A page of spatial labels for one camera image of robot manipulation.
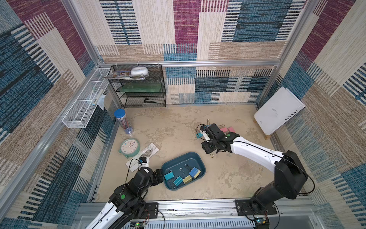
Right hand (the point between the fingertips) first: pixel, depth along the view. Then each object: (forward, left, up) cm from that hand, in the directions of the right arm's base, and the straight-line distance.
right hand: (205, 143), depth 87 cm
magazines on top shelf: (+37, +49, +25) cm, 66 cm away
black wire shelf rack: (+44, +46, +11) cm, 64 cm away
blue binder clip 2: (-15, +7, -6) cm, 18 cm away
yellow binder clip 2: (-15, +5, -7) cm, 18 cm away
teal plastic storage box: (-13, +14, -8) cm, 21 cm away
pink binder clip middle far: (+18, -16, -11) cm, 26 cm away
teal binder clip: (+22, -5, -10) cm, 25 cm away
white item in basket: (+13, +58, +23) cm, 64 cm away
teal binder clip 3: (-16, +22, -8) cm, 28 cm away
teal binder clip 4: (-19, +16, -8) cm, 26 cm away
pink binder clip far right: (+17, -21, -10) cm, 29 cm away
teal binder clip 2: (+1, +4, +8) cm, 9 cm away
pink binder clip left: (-2, -5, -11) cm, 12 cm away
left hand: (-16, +27, -2) cm, 31 cm away
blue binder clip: (+21, -16, -10) cm, 29 cm away
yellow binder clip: (-18, +11, -8) cm, 23 cm away
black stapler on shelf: (+36, +38, +3) cm, 53 cm away
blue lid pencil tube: (+16, +52, +11) cm, 56 cm away
